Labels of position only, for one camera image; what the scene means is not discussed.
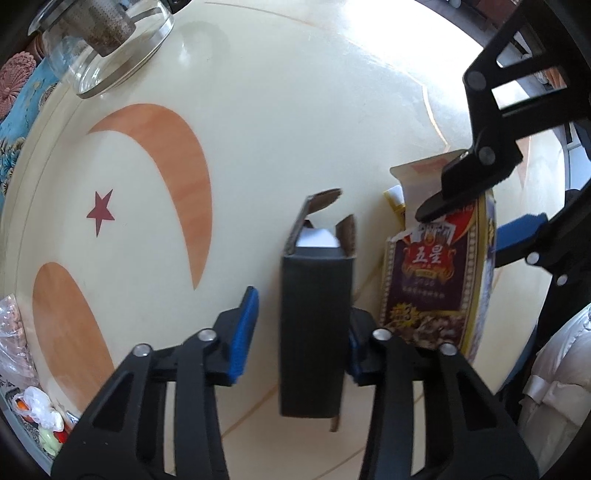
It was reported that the grey cardboard box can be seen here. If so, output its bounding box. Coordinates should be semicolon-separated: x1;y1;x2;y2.
279;187;357;432

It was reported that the pink knitted cushion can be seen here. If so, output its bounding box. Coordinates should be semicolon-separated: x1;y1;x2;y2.
0;51;38;123

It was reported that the purple playing card box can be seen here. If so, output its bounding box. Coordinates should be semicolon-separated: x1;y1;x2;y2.
381;150;498;365

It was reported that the glass teapot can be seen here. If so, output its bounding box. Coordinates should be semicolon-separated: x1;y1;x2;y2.
28;0;176;100

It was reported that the clear plastic bag of food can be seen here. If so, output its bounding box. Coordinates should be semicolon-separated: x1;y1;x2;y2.
0;295;38;393

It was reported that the small white plastic bag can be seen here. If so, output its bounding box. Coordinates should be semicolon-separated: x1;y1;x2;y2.
18;387;63;432

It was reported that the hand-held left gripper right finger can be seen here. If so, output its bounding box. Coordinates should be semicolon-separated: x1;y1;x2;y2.
345;307;540;480

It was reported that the white padded jacket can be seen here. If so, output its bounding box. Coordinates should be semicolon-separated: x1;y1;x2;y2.
517;302;591;467

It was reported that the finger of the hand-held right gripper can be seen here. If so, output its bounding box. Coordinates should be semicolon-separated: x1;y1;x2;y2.
414;0;591;223
495;189;591;303

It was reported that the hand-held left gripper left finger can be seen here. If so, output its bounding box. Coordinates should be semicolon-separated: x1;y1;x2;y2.
51;286;260;480

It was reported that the blue patterned cloth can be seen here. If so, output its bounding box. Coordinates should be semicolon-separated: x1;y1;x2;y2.
0;58;61;204

